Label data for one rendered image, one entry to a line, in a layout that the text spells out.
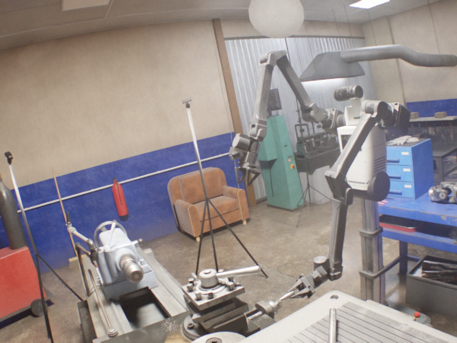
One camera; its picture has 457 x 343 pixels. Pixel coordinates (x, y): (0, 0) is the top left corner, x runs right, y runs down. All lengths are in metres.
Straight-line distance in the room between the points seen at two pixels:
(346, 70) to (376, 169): 4.56
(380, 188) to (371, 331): 1.28
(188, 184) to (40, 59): 3.00
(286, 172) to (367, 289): 3.58
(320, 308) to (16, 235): 3.66
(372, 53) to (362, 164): 4.57
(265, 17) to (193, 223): 2.96
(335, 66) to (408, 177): 3.77
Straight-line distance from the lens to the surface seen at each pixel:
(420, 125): 4.93
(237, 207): 5.15
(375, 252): 1.92
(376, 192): 1.74
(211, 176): 5.30
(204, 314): 1.12
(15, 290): 4.02
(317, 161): 5.48
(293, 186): 5.44
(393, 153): 2.58
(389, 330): 0.54
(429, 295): 2.76
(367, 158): 1.68
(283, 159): 5.30
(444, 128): 4.77
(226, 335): 0.81
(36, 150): 5.20
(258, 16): 4.56
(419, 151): 2.60
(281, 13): 4.48
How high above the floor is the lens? 1.68
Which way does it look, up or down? 9 degrees down
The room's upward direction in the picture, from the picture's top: 11 degrees counter-clockwise
